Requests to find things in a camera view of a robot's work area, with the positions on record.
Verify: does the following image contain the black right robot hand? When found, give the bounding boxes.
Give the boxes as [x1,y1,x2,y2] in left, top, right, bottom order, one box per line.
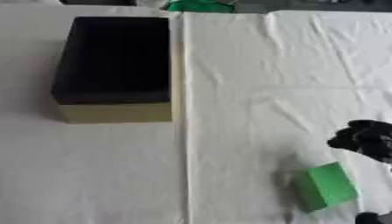
[325,119,392,224]

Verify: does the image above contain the tan cardboard box black inside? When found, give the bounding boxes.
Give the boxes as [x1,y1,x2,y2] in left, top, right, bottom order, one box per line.
[49,16,186,124]

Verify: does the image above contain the green rectangular block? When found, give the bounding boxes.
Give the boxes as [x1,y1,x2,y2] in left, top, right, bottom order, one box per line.
[290,161,361,214]

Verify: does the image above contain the green object beyond table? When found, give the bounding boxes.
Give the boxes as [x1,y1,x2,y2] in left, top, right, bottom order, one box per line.
[164,0,238,14]

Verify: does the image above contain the black object beyond table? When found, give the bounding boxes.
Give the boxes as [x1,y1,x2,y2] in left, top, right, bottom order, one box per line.
[58,0,138,6]

